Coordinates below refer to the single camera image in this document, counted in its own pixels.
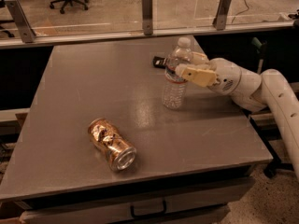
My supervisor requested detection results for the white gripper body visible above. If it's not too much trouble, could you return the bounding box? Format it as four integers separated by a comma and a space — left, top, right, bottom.
208, 58, 241, 95

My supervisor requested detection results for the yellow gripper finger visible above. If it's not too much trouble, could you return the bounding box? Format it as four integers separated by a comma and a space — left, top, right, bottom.
175, 63, 217, 87
192, 52, 208, 65

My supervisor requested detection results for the clear plastic water bottle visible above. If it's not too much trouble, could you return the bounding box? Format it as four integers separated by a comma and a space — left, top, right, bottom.
162, 37, 193, 109

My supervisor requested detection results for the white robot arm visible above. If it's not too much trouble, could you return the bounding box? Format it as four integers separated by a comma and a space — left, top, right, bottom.
175, 58, 299, 178

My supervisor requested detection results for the crushed gold soda can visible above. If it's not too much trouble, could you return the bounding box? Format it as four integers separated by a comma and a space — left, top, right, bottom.
88, 119, 136, 172

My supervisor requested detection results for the grey table drawer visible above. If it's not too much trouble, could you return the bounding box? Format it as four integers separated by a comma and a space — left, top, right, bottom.
20, 176, 254, 224

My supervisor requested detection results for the right metal rail bracket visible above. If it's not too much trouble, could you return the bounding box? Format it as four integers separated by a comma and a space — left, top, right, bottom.
213, 0, 232, 31

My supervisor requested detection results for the green handled pole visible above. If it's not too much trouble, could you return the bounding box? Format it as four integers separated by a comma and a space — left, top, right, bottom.
251, 37, 267, 74

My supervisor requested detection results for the black floor cable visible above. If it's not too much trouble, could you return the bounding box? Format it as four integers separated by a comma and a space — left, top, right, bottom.
230, 0, 250, 24

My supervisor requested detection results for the black drawer handle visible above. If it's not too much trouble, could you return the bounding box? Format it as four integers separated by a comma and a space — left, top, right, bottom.
130, 200, 167, 219

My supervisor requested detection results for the metal guard rail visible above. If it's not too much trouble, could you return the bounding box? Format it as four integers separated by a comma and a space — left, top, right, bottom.
0, 21, 293, 49

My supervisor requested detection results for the left metal rail bracket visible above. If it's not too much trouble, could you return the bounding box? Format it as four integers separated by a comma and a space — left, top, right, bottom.
5, 0, 36, 43

